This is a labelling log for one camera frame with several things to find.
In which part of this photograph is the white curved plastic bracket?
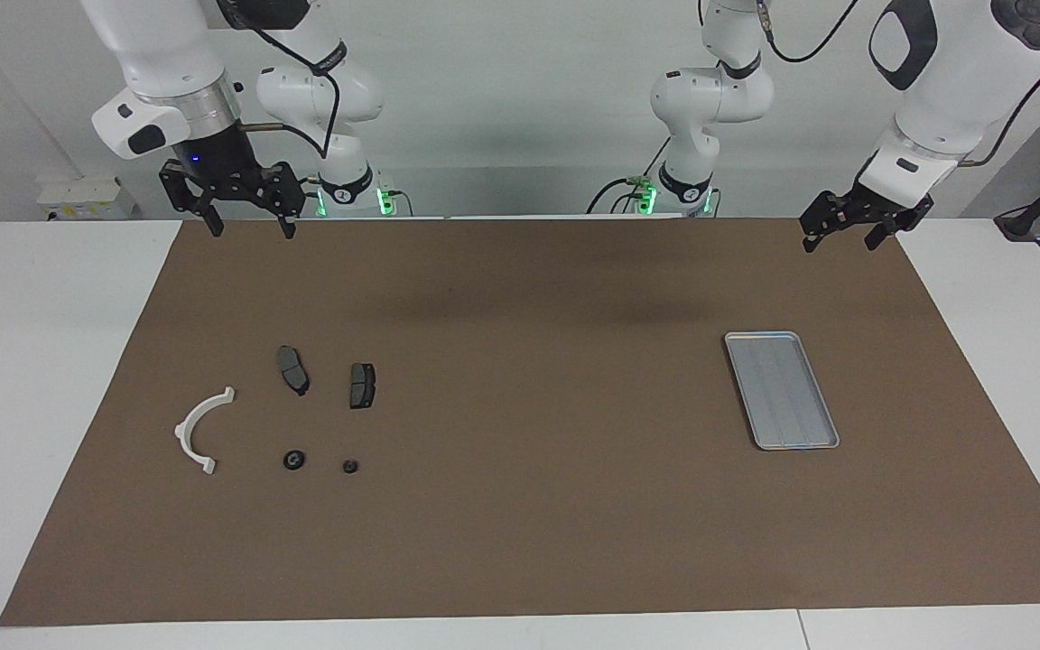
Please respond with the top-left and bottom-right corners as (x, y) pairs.
(174, 386), (237, 476)

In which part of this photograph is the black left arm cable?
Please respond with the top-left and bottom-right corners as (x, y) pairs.
(755, 0), (1040, 169)

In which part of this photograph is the white wall power box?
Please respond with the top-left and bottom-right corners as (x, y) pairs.
(37, 176), (137, 220)

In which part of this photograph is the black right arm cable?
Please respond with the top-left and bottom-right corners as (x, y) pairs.
(218, 0), (345, 159)

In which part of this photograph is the black base cable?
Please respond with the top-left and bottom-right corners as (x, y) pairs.
(585, 135), (674, 215)

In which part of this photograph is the curved dark brake pad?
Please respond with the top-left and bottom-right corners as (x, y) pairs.
(277, 346), (311, 397)

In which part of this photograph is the brown table mat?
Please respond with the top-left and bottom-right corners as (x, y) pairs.
(0, 217), (1040, 627)

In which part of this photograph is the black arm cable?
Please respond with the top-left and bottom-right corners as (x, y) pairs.
(755, 0), (1040, 169)
(218, 0), (345, 159)

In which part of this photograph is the silver metal tray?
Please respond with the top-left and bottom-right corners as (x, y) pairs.
(724, 331), (840, 450)

